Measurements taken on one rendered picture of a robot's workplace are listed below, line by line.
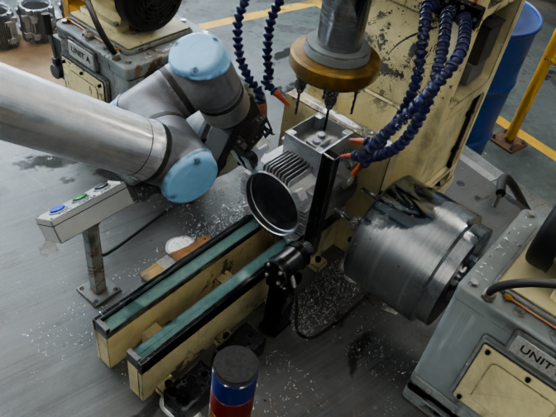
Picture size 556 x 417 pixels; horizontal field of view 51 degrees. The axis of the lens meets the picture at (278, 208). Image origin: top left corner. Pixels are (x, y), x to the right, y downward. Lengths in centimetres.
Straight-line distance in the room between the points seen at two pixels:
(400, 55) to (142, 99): 62
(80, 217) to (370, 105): 70
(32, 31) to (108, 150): 291
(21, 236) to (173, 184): 75
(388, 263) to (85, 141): 61
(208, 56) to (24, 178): 87
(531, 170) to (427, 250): 249
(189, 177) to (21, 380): 61
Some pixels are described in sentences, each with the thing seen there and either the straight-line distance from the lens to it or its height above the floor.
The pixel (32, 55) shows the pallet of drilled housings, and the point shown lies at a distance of 359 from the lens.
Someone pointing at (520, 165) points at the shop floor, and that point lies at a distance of 355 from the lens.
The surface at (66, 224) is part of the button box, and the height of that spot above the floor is 106.
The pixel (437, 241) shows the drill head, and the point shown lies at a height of 115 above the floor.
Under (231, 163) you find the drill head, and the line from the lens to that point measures 147.
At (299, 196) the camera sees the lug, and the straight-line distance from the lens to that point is 120.
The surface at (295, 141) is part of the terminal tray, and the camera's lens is 126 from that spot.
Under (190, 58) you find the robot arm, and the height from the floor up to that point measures 141.
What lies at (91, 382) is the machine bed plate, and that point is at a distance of 126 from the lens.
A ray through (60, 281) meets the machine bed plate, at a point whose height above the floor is 80.
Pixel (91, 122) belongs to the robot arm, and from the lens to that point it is 76.
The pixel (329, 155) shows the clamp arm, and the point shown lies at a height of 125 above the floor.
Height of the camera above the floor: 187
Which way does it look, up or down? 43 degrees down
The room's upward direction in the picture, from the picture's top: 9 degrees clockwise
